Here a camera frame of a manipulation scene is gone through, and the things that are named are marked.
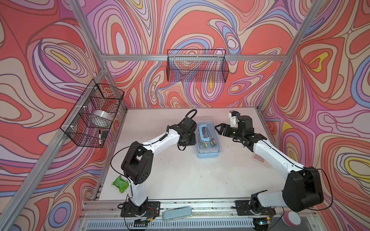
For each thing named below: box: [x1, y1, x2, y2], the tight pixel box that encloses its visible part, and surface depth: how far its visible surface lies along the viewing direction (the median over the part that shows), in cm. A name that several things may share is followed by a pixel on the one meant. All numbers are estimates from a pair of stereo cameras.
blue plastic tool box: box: [195, 120, 221, 159], surface depth 90 cm
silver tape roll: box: [92, 109, 115, 121], surface depth 75 cm
